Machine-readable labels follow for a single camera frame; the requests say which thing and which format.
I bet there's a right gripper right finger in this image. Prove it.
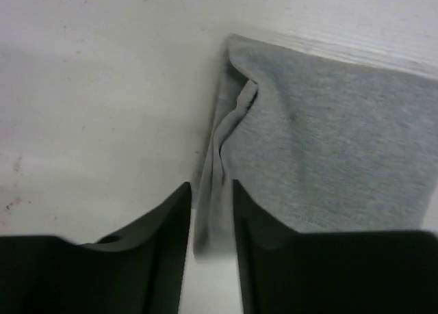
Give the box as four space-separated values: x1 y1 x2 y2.
233 181 437 313

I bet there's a grey tank top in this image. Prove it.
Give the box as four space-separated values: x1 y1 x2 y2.
194 35 437 256

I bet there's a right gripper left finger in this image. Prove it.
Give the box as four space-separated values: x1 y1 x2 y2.
1 183 191 313

